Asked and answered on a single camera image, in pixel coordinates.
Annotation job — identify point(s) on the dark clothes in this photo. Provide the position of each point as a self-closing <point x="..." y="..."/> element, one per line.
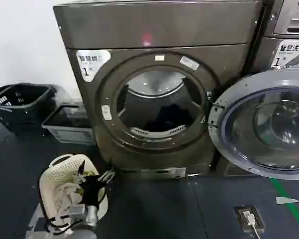
<point x="172" y="113"/>

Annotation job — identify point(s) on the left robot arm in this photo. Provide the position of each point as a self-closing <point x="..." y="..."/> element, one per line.
<point x="91" y="216"/>

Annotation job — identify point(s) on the black plastic basket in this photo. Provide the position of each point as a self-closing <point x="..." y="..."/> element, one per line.
<point x="22" y="107"/>

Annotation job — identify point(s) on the silver stacked machine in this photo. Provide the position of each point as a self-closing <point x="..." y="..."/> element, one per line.
<point x="289" y="22"/>

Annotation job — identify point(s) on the white arrow floor sticker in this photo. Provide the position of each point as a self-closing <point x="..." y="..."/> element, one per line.
<point x="285" y="200"/>

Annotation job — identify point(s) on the grey front-loading dryer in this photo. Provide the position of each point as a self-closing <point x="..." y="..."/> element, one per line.
<point x="164" y="25"/>

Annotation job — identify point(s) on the grey metal basket stand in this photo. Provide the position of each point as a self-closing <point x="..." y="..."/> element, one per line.
<point x="34" y="220"/>

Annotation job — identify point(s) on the white cloth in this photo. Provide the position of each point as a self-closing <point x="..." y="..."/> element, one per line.
<point x="62" y="195"/>

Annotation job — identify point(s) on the white perforated laundry basket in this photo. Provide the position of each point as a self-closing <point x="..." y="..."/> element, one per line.
<point x="64" y="166"/>

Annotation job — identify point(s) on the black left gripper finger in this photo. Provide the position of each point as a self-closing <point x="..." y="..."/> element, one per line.
<point x="106" y="175"/>
<point x="81" y="168"/>

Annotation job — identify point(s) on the round glass dryer door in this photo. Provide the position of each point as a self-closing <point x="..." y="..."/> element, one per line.
<point x="276" y="124"/>

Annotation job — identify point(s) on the black floor socket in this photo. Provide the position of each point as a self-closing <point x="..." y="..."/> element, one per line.
<point x="260" y="219"/>

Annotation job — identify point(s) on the grey washer with label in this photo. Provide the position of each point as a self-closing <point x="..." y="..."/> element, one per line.
<point x="266" y="54"/>

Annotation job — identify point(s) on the green floor tape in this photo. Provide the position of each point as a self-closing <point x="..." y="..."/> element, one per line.
<point x="286" y="199"/>

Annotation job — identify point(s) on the grey plastic crate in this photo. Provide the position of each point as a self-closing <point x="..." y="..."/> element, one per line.
<point x="69" y="132"/>

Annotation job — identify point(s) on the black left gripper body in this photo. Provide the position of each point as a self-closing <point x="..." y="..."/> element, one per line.
<point x="91" y="193"/>

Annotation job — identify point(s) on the green cloth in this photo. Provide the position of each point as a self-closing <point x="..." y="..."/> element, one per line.
<point x="89" y="173"/>

